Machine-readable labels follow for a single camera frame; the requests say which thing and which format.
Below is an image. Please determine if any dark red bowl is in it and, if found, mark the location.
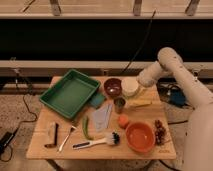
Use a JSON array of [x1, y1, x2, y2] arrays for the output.
[[104, 78, 122, 98]]

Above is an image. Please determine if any green chili pepper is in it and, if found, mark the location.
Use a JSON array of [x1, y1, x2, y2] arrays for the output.
[[82, 116, 94, 140]]

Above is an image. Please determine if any wooden table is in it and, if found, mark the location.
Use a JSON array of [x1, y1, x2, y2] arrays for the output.
[[26, 86, 176, 162]]

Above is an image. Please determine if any green plastic tray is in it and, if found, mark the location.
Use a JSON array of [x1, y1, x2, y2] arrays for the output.
[[40, 69, 100, 120]]

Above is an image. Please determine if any orange bowl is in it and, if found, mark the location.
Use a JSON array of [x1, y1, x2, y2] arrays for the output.
[[125, 122, 155, 153]]

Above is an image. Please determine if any grey metal cup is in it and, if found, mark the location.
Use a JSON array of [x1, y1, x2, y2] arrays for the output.
[[114, 97, 126, 114]]

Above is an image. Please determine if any yellow banana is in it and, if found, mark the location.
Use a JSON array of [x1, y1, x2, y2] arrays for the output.
[[128, 100, 152, 108]]

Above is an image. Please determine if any white plastic cup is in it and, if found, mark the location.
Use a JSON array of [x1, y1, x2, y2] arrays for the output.
[[121, 77, 139, 97]]

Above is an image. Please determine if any teal sponge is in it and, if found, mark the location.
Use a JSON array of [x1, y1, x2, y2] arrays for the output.
[[89, 93, 105, 109]]

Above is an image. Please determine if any black hanging cable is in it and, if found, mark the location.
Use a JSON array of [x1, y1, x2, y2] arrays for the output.
[[118, 10, 157, 77]]

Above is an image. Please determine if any red grape bunch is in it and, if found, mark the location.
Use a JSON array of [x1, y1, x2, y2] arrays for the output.
[[155, 120, 166, 145]]

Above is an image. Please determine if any silver fork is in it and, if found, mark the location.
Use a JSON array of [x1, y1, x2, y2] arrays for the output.
[[57, 125, 77, 153]]

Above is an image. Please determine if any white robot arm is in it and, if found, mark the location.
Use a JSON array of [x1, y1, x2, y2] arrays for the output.
[[137, 47, 213, 171]]

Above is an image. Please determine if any white dish brush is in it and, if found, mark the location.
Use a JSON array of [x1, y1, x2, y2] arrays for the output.
[[72, 132, 120, 149]]

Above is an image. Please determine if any black floor cable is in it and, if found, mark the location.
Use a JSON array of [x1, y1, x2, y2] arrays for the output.
[[0, 71, 39, 163]]

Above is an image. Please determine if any grey cloth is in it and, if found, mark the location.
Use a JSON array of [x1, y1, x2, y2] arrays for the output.
[[92, 104, 112, 132]]

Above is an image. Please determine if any orange fruit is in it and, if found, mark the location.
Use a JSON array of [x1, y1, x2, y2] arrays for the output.
[[118, 114, 129, 129]]

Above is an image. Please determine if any black power adapter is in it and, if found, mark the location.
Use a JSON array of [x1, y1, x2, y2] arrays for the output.
[[0, 132, 14, 149]]

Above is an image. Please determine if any brown handled spatula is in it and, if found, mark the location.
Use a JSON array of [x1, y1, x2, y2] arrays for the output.
[[44, 122, 58, 148]]

